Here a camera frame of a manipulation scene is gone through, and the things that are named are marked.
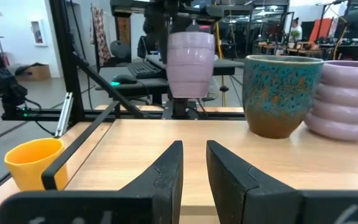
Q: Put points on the yellow pole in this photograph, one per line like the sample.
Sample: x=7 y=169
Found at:
x=218 y=43

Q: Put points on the black aluminium table frame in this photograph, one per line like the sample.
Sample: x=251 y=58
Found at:
x=67 y=62

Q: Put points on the person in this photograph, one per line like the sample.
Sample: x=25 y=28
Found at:
x=296 y=31

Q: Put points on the black desk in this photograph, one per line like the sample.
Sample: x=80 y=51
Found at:
x=228 y=63

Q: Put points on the orange yellow mug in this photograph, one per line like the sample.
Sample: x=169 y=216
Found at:
x=30 y=161

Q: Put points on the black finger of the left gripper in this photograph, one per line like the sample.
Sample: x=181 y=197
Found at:
x=163 y=43

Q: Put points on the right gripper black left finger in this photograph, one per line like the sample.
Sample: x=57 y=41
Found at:
x=166 y=186

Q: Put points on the orange panel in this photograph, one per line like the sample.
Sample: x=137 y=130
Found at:
x=320 y=29

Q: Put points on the black computer mouse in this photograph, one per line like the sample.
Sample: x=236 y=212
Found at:
x=124 y=79

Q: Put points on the tall lilac mug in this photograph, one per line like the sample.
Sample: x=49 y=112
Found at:
x=190 y=65

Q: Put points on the cardboard box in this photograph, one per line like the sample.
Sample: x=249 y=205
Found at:
x=39 y=74

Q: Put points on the black mounted device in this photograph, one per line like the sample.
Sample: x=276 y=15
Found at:
x=11 y=90

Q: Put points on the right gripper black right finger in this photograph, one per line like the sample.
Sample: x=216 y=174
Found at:
x=235 y=193

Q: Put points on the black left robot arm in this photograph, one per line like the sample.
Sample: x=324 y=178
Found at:
x=179 y=109

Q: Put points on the lilac bulging ribbed mug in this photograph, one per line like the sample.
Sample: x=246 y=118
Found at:
x=346 y=102

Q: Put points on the white wall cabinet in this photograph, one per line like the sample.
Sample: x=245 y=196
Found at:
x=38 y=32

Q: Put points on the patterned hanging cloth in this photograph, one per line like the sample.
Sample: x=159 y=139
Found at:
x=99 y=34

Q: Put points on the orange framed picture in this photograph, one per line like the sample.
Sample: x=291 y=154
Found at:
x=124 y=31

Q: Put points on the speckled teal brown mug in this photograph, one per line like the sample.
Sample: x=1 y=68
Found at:
x=278 y=96

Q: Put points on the black keyboard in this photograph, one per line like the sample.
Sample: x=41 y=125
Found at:
x=143 y=70

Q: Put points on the silver aluminium extrusion piece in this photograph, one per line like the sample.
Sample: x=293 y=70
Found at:
x=64 y=115

